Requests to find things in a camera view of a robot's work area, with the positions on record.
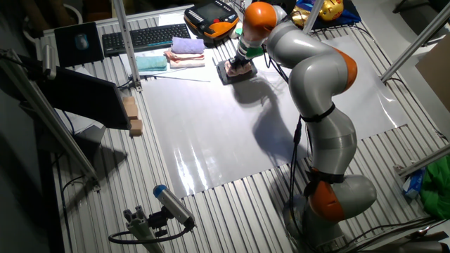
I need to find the black camera cable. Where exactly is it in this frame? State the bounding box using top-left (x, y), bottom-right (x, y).
top-left (108, 224), bottom-right (193, 245)

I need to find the thick black cable bundle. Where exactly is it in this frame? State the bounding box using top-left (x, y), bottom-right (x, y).
top-left (286, 114), bottom-right (314, 253)

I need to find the peach folded cloth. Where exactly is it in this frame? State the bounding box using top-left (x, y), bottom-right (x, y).
top-left (163, 48), bottom-right (206, 64)

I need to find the green fabric heap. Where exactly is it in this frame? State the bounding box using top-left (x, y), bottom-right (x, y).
top-left (419, 155), bottom-right (450, 221)

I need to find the dark grey terry cloth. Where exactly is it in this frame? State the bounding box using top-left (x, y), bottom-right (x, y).
top-left (215, 58), bottom-right (259, 86)

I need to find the grey camera stand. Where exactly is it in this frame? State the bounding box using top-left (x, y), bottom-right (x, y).
top-left (122, 205), bottom-right (167, 253)

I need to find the aluminium frame post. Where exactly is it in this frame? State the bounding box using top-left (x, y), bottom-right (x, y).
top-left (301, 0), bottom-right (325, 35)
top-left (380, 2), bottom-right (450, 84)
top-left (111, 0), bottom-right (143, 93)
top-left (393, 143), bottom-right (450, 179)
top-left (0, 48), bottom-right (102, 193)

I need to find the silver camera with blue end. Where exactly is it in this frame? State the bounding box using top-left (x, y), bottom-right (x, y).
top-left (152, 183), bottom-right (196, 230)

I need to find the black mouse pad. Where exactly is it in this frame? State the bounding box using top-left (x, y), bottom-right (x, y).
top-left (53, 21), bottom-right (96, 69)

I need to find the orange and black teach pendant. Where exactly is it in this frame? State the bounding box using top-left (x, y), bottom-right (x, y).
top-left (183, 0), bottom-right (240, 40)

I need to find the grey plastic table mat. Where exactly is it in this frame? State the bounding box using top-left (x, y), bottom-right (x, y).
top-left (140, 33), bottom-right (411, 200)

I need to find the thin long rod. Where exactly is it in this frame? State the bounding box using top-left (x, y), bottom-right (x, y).
top-left (152, 74), bottom-right (212, 84)

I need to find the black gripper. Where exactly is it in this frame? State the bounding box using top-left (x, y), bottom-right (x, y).
top-left (229, 54), bottom-right (249, 72)

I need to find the blue tissue pack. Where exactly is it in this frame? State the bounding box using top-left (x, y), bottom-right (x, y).
top-left (401, 167), bottom-right (427, 200)

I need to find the teal folded cloth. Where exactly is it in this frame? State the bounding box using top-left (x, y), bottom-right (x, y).
top-left (135, 55), bottom-right (169, 72)

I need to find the blue fabric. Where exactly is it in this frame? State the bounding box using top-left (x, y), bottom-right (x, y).
top-left (294, 0), bottom-right (363, 31)

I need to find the black computer keyboard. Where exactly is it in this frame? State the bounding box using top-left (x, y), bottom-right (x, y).
top-left (101, 22), bottom-right (192, 58)

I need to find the brown cardboard box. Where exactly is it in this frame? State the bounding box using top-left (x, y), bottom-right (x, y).
top-left (415, 33), bottom-right (450, 114)

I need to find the wooden block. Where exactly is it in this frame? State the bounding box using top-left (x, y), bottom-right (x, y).
top-left (129, 118), bottom-right (144, 137)
top-left (123, 103), bottom-right (140, 121)

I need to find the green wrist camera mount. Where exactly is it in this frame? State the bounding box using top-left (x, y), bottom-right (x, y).
top-left (234, 27), bottom-right (265, 60)

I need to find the gold piggy bank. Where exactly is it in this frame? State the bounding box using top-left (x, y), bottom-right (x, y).
top-left (317, 0), bottom-right (345, 22)

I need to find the black flat monitor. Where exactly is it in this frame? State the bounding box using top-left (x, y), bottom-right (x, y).
top-left (36, 65), bottom-right (132, 131)

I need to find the gold foil object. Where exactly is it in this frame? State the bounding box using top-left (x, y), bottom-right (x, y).
top-left (290, 4), bottom-right (313, 28)

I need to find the pink terry cloth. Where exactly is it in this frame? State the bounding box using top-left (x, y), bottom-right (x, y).
top-left (224, 59), bottom-right (254, 78)

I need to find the purple folded cloth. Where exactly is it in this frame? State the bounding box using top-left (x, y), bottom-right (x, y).
top-left (170, 36), bottom-right (206, 55)

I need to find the thin black looping cable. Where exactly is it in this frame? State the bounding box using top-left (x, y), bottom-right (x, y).
top-left (262, 44), bottom-right (290, 84)

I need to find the dark computer mouse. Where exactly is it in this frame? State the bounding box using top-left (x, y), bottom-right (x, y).
top-left (74, 32), bottom-right (90, 51)

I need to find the cream folded cloth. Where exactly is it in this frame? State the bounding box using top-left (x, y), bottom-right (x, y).
top-left (169, 58), bottom-right (206, 70)

